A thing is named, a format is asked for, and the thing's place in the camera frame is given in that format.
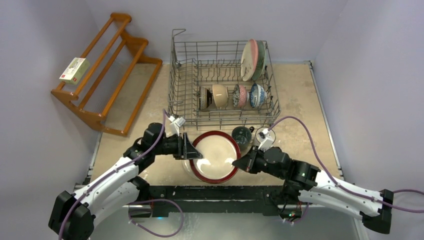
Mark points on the red rimmed cream plate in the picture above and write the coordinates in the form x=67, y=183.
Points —
x=219, y=150

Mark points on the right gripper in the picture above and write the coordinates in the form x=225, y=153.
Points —
x=249, y=162

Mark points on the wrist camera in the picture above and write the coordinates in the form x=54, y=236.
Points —
x=175, y=122
x=266, y=140

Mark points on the wooden shelf rack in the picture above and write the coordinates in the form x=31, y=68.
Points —
x=136, y=47

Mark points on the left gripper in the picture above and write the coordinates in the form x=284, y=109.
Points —
x=185, y=150

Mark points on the white ribbed mug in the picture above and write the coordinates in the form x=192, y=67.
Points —
x=257, y=139

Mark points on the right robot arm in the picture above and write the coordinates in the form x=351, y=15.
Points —
x=307, y=183

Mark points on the grey wire dish rack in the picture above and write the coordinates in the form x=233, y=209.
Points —
x=195, y=64

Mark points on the blue white pattern bowl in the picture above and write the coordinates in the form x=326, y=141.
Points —
x=257, y=96

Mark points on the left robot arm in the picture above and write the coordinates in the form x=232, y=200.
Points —
x=75, y=215

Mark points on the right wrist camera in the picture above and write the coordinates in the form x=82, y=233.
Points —
x=266, y=140

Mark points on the teal floral plate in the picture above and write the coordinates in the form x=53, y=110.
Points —
x=261, y=62

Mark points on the small cardboard box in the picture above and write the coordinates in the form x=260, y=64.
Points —
x=75, y=71

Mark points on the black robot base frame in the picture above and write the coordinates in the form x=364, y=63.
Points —
x=158, y=201

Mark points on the dark green mug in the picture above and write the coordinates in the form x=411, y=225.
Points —
x=242, y=136

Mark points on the brown floral pattern bowl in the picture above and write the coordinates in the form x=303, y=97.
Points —
x=239, y=96

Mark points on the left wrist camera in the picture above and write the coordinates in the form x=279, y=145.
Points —
x=175, y=122

